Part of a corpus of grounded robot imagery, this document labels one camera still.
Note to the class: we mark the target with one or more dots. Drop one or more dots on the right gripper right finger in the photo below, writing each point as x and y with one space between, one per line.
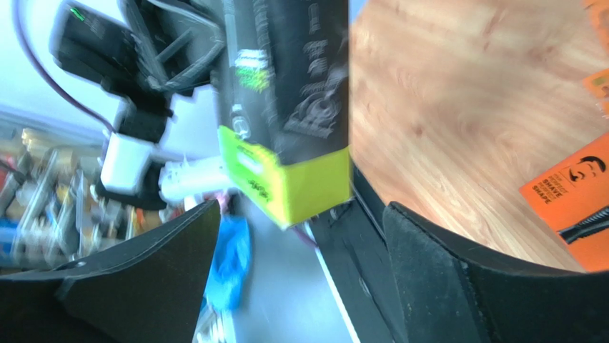
452 289

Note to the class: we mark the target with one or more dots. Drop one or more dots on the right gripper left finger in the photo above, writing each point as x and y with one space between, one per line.
146 289

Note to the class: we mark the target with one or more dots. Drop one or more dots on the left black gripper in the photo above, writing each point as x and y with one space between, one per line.
166 47

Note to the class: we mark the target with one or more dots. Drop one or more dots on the black green razor box small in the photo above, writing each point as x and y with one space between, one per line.
282 89

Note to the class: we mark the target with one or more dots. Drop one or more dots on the orange Gillette Fusion razor box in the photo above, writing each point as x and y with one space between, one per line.
571 200

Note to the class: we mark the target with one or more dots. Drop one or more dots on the flat orange razor cartridge pack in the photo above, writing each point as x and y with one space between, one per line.
596 84

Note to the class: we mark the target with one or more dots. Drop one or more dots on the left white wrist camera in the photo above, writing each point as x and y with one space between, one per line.
130 175

